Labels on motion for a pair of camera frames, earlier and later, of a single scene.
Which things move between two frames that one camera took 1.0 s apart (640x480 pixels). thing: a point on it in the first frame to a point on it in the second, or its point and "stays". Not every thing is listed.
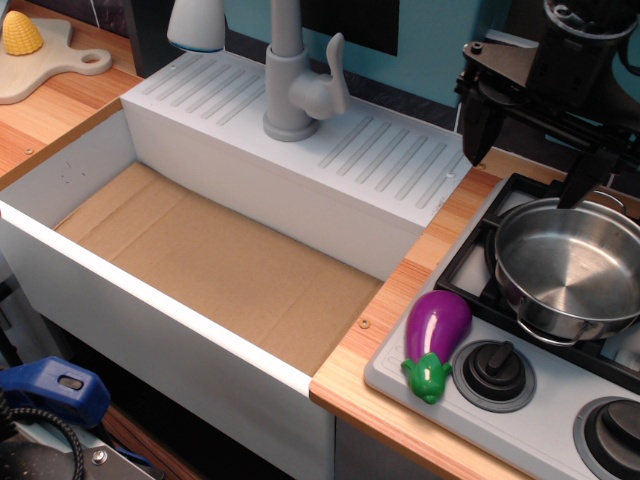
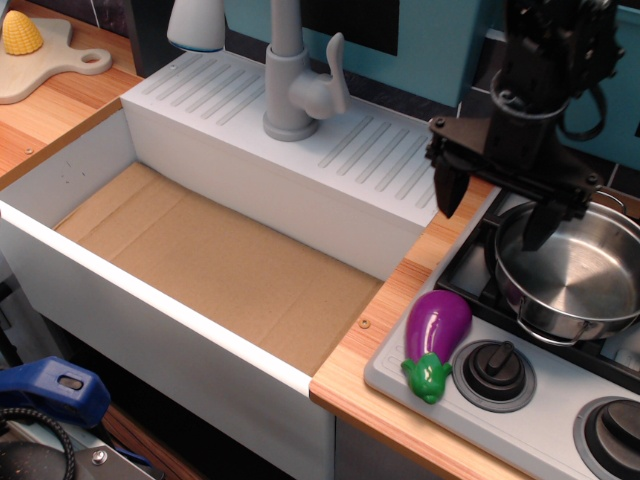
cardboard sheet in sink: x=275 y=291 stays
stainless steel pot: x=571 y=273 stays
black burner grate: x=472 y=277 stays
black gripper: x=494 y=85 to x=511 y=147
